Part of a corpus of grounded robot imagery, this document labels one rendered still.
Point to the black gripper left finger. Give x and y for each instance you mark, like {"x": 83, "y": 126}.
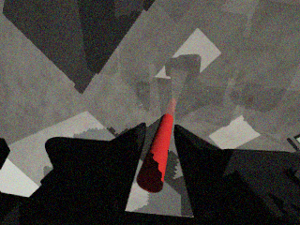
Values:
{"x": 118, "y": 158}

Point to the red peg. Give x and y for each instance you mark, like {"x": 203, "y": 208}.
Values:
{"x": 152, "y": 172}

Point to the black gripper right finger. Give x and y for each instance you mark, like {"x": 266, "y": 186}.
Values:
{"x": 207, "y": 169}

